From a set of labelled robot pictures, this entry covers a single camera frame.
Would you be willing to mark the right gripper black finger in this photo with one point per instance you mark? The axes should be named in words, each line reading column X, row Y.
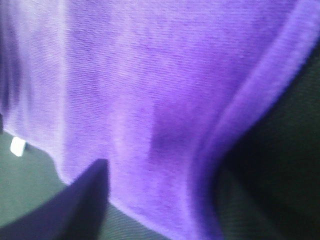
column 76, row 213

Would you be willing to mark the purple microfibre towel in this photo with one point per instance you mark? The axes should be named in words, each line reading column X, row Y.
column 162, row 89

